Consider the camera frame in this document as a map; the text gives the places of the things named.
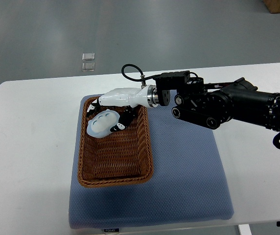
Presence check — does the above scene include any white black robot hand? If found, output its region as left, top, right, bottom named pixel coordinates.
left=86, top=85, right=158, bottom=133

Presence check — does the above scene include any blue white plush toy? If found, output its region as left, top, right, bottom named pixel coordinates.
left=87, top=109, right=120, bottom=138

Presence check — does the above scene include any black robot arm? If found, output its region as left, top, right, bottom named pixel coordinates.
left=153, top=71, right=280, bottom=149

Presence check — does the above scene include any brown wicker basket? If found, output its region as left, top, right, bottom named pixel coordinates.
left=76, top=95, right=154, bottom=188

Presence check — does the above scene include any lower metal floor plate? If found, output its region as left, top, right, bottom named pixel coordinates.
left=82, top=62, right=95, bottom=71

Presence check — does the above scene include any metal floor plate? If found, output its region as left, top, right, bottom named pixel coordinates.
left=82, top=52, right=95, bottom=61
left=82, top=62, right=95, bottom=71

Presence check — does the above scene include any upper metal floor plate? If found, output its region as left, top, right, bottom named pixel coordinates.
left=82, top=52, right=95, bottom=61

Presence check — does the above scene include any blue quilted mat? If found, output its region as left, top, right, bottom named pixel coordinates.
left=69, top=106, right=233, bottom=229

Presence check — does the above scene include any white table leg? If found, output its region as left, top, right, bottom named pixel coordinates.
left=238, top=224, right=252, bottom=235

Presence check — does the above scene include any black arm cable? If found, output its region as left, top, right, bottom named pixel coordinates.
left=121, top=64, right=160, bottom=90

